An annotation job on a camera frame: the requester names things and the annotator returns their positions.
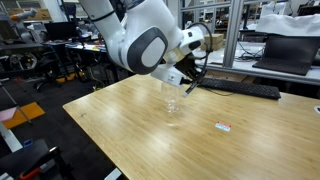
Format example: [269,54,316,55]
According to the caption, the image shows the black laptop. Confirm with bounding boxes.
[252,34,320,77]

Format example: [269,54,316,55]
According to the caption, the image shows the white crumpled cloth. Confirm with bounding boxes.
[255,13,320,38]

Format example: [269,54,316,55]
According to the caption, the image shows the black computer monitor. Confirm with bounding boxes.
[44,21,79,42]

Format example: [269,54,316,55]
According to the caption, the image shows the aluminium frame post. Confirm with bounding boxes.
[222,0,246,69]

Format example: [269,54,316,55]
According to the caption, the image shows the orange floor mat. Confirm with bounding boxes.
[2,101,46,130]

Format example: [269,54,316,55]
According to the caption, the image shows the small red white sticker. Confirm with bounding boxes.
[214,121,233,133]

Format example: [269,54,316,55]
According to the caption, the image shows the black computer keyboard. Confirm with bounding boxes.
[196,77,282,101]

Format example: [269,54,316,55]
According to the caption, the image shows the small flat cardboard box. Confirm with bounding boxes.
[203,33,225,52]

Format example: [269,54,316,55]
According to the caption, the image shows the orange clamp handle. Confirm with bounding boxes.
[19,166,43,180]

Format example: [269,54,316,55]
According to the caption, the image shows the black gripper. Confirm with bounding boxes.
[175,57,201,87]

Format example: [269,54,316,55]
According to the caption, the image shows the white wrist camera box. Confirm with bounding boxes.
[150,64,184,88]

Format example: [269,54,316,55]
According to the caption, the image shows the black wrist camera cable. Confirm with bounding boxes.
[185,21,214,84]

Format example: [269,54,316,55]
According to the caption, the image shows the clear drinking glass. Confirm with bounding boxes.
[160,81,181,115]

